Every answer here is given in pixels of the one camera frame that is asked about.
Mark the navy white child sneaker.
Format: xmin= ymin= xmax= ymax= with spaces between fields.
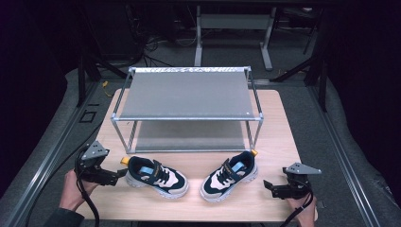
xmin=120 ymin=155 xmax=190 ymax=200
xmin=200 ymin=148 xmax=259 ymax=203

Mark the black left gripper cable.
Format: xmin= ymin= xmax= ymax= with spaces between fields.
xmin=74 ymin=143 xmax=101 ymax=227

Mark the grey two-tier shoe rack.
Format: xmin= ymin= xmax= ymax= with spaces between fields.
xmin=110 ymin=65 xmax=265 ymax=155

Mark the yellow floor connector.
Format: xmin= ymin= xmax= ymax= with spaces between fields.
xmin=100 ymin=80 xmax=113 ymax=97

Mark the aluminium floor rail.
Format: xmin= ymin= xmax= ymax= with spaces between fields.
xmin=0 ymin=80 xmax=99 ymax=227
xmin=307 ymin=84 xmax=383 ymax=227

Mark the person's left hand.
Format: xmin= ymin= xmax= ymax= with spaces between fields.
xmin=59 ymin=169 xmax=99 ymax=213

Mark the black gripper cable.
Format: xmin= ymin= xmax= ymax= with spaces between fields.
xmin=74 ymin=143 xmax=101 ymax=227
xmin=279 ymin=179 xmax=317 ymax=227

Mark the bundle of black floor cables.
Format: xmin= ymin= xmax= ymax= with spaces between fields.
xmin=125 ymin=5 xmax=178 ymax=68

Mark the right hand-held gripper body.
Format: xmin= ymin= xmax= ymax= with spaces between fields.
xmin=282 ymin=162 xmax=323 ymax=201

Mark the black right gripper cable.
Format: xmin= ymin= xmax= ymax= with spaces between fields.
xmin=279 ymin=179 xmax=317 ymax=227

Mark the person's right hand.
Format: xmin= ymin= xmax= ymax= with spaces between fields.
xmin=286 ymin=192 xmax=320 ymax=227

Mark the black metal stand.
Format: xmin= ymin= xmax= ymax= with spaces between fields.
xmin=270 ymin=51 xmax=329 ymax=114
xmin=76 ymin=53 xmax=129 ymax=108

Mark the grey metal desk frame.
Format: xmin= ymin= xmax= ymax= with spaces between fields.
xmin=193 ymin=5 xmax=277 ymax=72

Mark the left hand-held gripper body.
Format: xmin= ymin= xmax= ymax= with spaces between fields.
xmin=77 ymin=140 xmax=118 ymax=186

